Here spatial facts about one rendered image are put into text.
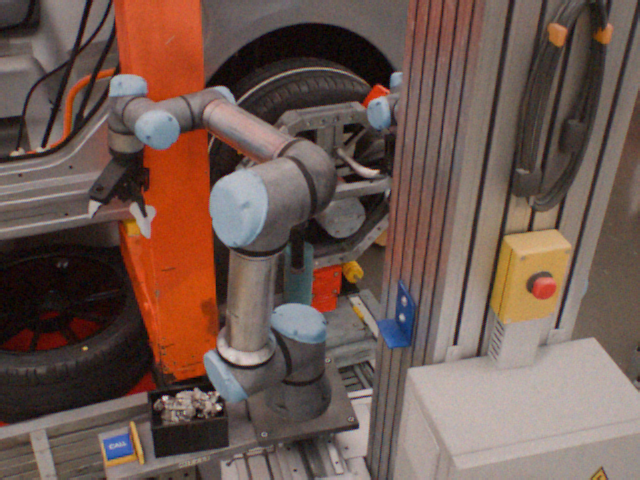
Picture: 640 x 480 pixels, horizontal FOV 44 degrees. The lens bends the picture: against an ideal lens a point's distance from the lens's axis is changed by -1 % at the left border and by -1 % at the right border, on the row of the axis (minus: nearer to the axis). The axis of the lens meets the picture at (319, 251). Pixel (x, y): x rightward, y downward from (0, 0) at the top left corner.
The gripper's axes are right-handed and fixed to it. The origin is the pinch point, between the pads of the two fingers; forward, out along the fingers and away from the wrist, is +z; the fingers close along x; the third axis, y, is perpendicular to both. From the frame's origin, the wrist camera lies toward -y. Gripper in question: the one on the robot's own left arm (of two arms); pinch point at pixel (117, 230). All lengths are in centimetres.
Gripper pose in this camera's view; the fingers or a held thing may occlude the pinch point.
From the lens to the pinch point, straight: 183.6
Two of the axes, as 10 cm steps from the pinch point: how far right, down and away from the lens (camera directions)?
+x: -9.3, -3.1, 2.1
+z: -1.6, 8.4, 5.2
